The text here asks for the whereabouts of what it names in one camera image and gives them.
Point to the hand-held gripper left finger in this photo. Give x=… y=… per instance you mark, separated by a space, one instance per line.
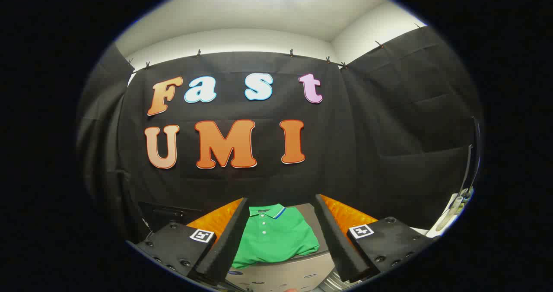
x=224 y=244

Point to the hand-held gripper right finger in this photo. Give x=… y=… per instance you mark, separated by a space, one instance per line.
x=339 y=244

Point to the green polo shirt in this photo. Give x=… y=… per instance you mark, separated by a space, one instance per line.
x=276 y=240

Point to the black backdrop cloth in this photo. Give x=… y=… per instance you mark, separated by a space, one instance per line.
x=354 y=153

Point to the row of small cloth clips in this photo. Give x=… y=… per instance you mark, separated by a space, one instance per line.
x=198 y=53

